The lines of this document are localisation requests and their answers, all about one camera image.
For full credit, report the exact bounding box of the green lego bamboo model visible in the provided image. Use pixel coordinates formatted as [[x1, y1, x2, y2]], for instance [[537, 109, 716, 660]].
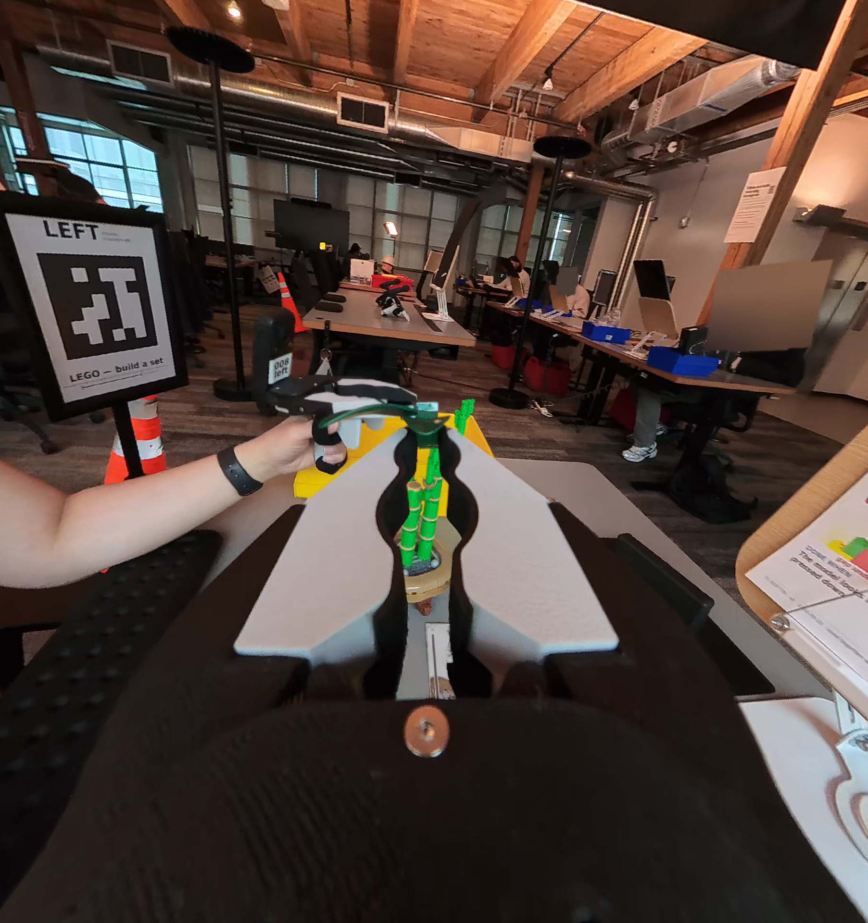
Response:
[[398, 399, 478, 615]]

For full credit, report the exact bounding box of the lego instruction booklet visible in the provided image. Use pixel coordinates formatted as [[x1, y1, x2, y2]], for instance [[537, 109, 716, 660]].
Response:
[[398, 624, 455, 700]]

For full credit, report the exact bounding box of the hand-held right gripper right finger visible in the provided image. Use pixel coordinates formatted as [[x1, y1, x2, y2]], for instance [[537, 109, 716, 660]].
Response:
[[444, 429, 620, 697]]

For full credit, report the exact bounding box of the orange traffic cone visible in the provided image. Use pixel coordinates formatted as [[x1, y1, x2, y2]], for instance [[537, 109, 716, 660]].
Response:
[[275, 273, 308, 334], [104, 395, 168, 486]]

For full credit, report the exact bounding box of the long wooden top desk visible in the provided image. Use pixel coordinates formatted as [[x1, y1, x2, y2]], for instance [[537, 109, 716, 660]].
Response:
[[477, 288, 795, 398]]

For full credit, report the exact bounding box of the tall black pole stand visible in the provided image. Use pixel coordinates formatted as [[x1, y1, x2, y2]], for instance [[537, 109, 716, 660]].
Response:
[[489, 137, 592, 410], [167, 25, 256, 402]]

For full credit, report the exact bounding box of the person's left forearm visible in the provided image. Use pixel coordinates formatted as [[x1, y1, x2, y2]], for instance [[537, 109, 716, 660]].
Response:
[[0, 443, 243, 588]]

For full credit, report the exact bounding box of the dark green lego leaf piece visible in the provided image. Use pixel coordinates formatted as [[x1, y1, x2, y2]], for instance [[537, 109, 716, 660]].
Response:
[[398, 405, 455, 447]]

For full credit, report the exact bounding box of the grey top office desk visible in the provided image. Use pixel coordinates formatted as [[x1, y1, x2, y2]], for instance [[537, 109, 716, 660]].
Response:
[[302, 285, 478, 349]]

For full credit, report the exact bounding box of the framed marker sign stand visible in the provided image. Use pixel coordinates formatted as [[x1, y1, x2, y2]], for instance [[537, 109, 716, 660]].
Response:
[[0, 193, 189, 480]]

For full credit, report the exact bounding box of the black bag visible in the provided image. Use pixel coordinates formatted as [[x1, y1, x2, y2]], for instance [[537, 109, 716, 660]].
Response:
[[668, 454, 759, 524]]

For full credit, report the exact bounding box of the printed task instruction sheet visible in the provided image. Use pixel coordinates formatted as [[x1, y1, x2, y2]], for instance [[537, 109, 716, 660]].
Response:
[[745, 447, 868, 693]]

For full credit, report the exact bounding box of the person's left hand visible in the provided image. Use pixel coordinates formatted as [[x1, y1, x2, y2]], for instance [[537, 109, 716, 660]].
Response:
[[241, 415, 350, 480]]

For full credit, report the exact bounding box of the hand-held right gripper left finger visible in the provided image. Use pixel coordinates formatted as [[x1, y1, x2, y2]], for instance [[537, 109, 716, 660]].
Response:
[[234, 429, 415, 697]]

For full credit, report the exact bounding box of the white paper notice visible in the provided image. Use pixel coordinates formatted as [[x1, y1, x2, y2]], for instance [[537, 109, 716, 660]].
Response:
[[724, 167, 787, 245]]

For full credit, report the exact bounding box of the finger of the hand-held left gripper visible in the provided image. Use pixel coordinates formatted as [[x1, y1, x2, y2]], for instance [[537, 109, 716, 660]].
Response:
[[295, 391, 420, 426], [331, 376, 419, 402]]

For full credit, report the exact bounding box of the metal air duct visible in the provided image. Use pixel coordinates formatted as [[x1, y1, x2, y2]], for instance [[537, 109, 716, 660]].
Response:
[[600, 54, 803, 167]]

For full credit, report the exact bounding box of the black perforated chair armrest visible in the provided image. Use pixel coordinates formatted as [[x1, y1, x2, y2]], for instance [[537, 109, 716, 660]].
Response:
[[0, 530, 224, 816]]

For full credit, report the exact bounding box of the yellow plastic bin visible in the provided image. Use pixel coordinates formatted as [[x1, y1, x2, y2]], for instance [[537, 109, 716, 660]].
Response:
[[293, 412, 494, 500]]

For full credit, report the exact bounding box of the black wall monitor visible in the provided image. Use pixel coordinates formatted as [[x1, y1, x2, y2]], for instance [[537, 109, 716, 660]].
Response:
[[274, 198, 350, 253]]

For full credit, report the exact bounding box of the black power box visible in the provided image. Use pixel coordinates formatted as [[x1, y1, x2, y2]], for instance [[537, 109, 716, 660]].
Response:
[[614, 534, 716, 628]]

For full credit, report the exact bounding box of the white document stand base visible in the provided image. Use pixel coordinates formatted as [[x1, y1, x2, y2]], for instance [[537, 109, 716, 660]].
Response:
[[738, 696, 868, 923]]

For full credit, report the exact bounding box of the black wrist watch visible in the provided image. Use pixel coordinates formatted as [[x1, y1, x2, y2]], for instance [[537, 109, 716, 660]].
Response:
[[216, 446, 263, 497]]

